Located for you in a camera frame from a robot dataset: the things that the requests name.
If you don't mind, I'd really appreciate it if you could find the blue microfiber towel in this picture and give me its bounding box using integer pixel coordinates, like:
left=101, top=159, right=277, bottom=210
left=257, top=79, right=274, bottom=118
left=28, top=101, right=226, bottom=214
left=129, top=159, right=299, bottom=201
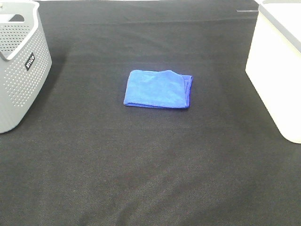
left=123, top=70, right=193, bottom=109

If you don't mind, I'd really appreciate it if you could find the black table cloth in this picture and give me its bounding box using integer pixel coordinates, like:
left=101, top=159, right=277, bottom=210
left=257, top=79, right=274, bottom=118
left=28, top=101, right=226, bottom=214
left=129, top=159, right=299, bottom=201
left=0, top=0, right=301, bottom=226

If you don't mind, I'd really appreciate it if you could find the white plastic bin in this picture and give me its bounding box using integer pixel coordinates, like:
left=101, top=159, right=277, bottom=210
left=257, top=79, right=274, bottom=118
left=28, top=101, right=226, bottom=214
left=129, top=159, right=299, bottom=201
left=246, top=0, right=301, bottom=144

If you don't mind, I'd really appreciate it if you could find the grey perforated plastic basket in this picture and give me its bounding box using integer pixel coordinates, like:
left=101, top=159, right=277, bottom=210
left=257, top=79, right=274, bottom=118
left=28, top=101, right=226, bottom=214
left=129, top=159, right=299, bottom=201
left=0, top=0, right=52, bottom=133

